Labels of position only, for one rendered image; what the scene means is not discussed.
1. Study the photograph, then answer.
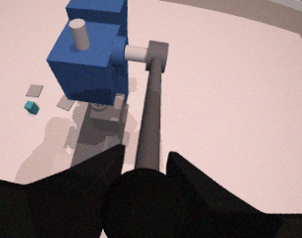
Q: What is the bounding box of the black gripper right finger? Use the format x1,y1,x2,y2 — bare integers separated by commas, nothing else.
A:
166,151,302,238

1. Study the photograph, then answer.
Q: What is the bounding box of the grey flat square tile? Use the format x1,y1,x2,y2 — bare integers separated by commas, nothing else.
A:
56,95,75,111
25,84,44,98

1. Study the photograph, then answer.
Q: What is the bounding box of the teal block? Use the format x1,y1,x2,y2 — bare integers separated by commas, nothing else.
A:
24,100,40,115

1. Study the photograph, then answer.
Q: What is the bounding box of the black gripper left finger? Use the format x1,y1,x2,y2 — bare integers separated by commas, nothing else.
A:
0,144,126,238

